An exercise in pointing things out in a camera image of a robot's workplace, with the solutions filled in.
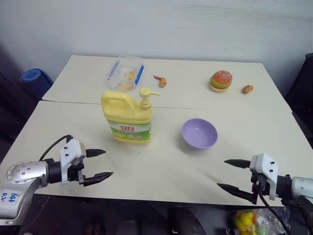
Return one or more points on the purple plastic bowl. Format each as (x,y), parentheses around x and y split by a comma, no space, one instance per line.
(199,133)

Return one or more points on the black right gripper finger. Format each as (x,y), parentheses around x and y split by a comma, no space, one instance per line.
(236,190)
(238,163)

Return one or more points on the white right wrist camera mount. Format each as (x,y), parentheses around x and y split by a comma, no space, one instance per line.
(265,166)

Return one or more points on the clear bag of colourful toys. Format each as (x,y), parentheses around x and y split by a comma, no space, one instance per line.
(254,221)

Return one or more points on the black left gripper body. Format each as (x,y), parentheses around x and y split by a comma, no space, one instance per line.
(73,172)

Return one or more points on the blue rolled foam mat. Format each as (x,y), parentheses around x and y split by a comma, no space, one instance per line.
(34,77)

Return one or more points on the clear container with blue clips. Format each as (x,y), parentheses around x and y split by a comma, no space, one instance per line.
(115,83)

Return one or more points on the toy chicken nugget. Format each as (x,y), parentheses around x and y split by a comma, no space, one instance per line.
(247,89)

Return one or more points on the toy french fries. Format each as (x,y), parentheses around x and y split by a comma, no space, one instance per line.
(129,75)

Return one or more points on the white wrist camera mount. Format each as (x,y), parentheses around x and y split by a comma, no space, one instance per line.
(71,149)
(265,166)

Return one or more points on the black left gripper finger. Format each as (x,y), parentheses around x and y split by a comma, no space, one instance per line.
(97,178)
(96,152)

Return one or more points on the toy fried chicken wing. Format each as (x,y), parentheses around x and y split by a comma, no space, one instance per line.
(162,81)

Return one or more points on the toy hamburger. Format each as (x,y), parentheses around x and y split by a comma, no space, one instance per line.
(220,80)

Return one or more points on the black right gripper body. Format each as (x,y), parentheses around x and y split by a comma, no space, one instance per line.
(260,184)

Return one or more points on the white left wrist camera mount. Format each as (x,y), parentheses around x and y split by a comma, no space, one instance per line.
(71,149)

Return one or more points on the yellow detergent pump bottle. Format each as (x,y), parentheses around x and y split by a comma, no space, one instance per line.
(127,115)

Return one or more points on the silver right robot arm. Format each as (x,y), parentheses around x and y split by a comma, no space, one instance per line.
(302,187)

